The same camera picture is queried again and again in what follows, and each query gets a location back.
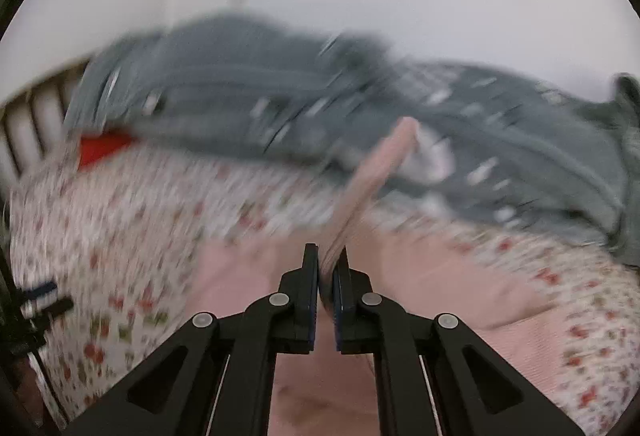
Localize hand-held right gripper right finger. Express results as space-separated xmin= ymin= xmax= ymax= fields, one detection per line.
xmin=332 ymin=246 xmax=586 ymax=436

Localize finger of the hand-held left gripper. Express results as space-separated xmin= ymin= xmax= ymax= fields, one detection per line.
xmin=25 ymin=299 xmax=74 ymax=318
xmin=20 ymin=283 xmax=58 ymax=301

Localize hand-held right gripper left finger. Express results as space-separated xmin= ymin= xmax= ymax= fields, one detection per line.
xmin=62 ymin=243 xmax=321 ymax=436

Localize pink knit sweater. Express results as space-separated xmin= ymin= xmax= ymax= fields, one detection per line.
xmin=192 ymin=116 xmax=558 ymax=436

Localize floral bed sheet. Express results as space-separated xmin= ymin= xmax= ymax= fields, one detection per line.
xmin=7 ymin=146 xmax=640 ymax=436

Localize red pillow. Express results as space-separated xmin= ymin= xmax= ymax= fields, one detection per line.
xmin=80 ymin=131 xmax=136 ymax=169

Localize wooden headboard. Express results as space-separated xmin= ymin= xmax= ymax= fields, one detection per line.
xmin=0 ymin=61 xmax=96 ymax=187

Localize grey printed blanket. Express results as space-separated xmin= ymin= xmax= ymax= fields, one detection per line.
xmin=65 ymin=14 xmax=640 ymax=257

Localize dark garment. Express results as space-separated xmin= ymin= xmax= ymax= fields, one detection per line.
xmin=612 ymin=74 xmax=640 ymax=129

